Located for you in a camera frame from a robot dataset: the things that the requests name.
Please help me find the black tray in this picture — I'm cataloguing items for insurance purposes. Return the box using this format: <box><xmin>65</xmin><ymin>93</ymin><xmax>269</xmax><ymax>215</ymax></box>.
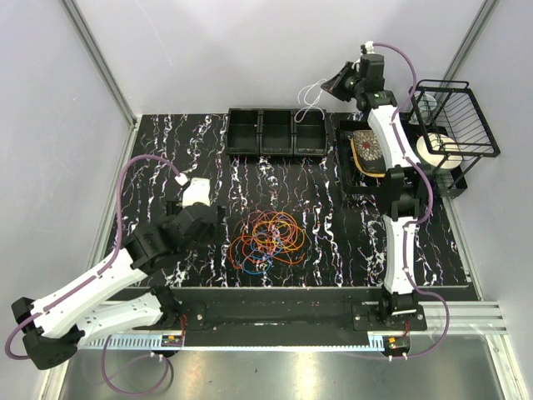
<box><xmin>335</xmin><ymin>119</ymin><xmax>449</xmax><ymax>193</ymax></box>

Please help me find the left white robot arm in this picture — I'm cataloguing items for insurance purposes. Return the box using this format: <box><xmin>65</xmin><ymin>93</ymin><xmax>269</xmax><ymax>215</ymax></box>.
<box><xmin>12</xmin><ymin>202</ymin><xmax>218</xmax><ymax>370</ymax></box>

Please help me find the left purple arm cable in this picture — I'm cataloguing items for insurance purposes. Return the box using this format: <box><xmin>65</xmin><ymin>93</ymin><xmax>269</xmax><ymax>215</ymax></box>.
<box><xmin>4</xmin><ymin>154</ymin><xmax>184</xmax><ymax>395</ymax></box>

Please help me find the white cable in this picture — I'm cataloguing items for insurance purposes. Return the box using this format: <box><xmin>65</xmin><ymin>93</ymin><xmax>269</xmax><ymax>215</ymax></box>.
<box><xmin>296</xmin><ymin>78</ymin><xmax>328</xmax><ymax>126</ymax></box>

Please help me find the black three-compartment bin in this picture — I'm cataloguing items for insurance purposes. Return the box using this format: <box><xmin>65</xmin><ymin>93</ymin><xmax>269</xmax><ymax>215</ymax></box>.
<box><xmin>226</xmin><ymin>108</ymin><xmax>329</xmax><ymax>157</ymax></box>

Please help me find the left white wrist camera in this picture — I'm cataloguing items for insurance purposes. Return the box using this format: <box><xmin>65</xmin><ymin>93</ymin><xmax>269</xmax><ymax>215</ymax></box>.
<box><xmin>174</xmin><ymin>173</ymin><xmax>211</xmax><ymax>207</ymax></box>

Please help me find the orange cable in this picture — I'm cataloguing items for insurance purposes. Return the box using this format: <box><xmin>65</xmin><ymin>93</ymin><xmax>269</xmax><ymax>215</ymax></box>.
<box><xmin>228</xmin><ymin>210</ymin><xmax>307</xmax><ymax>272</ymax></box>

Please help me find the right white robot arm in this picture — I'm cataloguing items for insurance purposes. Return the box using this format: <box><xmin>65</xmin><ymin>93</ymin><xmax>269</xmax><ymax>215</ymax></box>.
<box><xmin>321</xmin><ymin>53</ymin><xmax>433</xmax><ymax>331</ymax></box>

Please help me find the aluminium ruler rail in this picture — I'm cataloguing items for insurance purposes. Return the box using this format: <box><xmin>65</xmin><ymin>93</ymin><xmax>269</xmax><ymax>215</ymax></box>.
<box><xmin>73</xmin><ymin>332</ymin><xmax>411</xmax><ymax>352</ymax></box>

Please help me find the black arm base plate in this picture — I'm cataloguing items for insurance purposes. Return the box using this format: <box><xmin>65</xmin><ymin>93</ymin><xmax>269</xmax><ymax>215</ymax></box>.
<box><xmin>172</xmin><ymin>287</ymin><xmax>428</xmax><ymax>350</ymax></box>

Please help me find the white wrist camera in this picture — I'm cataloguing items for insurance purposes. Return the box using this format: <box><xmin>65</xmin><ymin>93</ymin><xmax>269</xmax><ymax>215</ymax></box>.
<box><xmin>174</xmin><ymin>173</ymin><xmax>211</xmax><ymax>207</ymax></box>
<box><xmin>360</xmin><ymin>41</ymin><xmax>376</xmax><ymax>59</ymax></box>

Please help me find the white ceramic bowl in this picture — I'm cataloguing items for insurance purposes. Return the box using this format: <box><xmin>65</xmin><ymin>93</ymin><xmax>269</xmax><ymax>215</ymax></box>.
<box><xmin>415</xmin><ymin>132</ymin><xmax>462</xmax><ymax>172</ymax></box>

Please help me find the pale blue cup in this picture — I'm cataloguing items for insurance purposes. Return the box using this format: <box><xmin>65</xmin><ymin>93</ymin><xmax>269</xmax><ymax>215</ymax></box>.
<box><xmin>409</xmin><ymin>93</ymin><xmax>438</xmax><ymax>125</ymax></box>

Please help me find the black wire dish rack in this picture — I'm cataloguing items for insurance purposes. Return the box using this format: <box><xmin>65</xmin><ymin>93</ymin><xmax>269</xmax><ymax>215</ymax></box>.
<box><xmin>406</xmin><ymin>79</ymin><xmax>501</xmax><ymax>198</ymax></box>

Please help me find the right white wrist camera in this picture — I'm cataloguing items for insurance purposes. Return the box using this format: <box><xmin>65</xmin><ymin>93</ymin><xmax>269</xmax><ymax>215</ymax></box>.
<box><xmin>360</xmin><ymin>41</ymin><xmax>376</xmax><ymax>59</ymax></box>

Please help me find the pink cable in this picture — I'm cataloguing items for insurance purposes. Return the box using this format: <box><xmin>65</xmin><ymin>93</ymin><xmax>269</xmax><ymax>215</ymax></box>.
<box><xmin>245</xmin><ymin>210</ymin><xmax>301</xmax><ymax>262</ymax></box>

